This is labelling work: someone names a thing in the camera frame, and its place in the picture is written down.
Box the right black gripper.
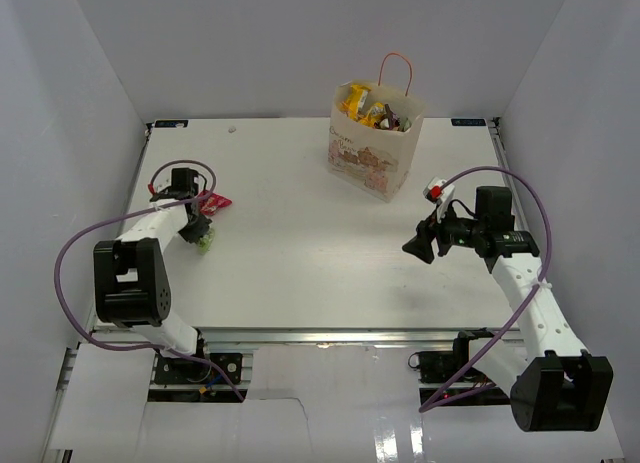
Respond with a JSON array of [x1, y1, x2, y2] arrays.
[[403, 199, 486, 264]]

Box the light green snack packet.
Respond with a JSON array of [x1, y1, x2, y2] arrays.
[[196, 228, 215, 255]]

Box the purple brown candy packet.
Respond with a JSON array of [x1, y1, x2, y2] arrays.
[[376, 115, 412, 132]]

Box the yellow snack bar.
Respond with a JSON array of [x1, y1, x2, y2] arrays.
[[344, 84, 371, 121], [357, 102, 394, 129]]

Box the green white snack pouch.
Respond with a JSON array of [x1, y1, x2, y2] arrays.
[[374, 118, 400, 131]]

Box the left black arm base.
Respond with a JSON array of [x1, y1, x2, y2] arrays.
[[151, 352, 244, 389]]

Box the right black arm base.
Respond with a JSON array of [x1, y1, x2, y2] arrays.
[[407, 328, 510, 407]]

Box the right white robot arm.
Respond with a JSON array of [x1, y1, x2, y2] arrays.
[[402, 179, 613, 432]]

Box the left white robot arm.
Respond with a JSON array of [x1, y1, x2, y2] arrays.
[[93, 167, 212, 382]]

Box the red snack packet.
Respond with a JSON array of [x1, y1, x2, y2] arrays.
[[200, 193, 232, 217]]

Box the right blue corner label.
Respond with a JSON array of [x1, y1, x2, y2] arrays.
[[451, 118, 486, 127]]

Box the blue corner label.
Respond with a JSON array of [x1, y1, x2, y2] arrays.
[[451, 118, 486, 127], [153, 119, 189, 129]]

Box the left blue corner label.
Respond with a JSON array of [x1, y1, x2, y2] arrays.
[[153, 119, 189, 129]]

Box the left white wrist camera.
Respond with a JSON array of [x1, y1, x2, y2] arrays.
[[148, 182, 173, 202]]

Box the aluminium table frame rail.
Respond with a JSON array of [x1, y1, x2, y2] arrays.
[[87, 327, 569, 345]]

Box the cream paper bag orange handles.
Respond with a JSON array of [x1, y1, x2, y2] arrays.
[[328, 52, 426, 202]]

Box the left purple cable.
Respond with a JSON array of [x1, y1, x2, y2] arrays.
[[53, 160, 246, 402]]

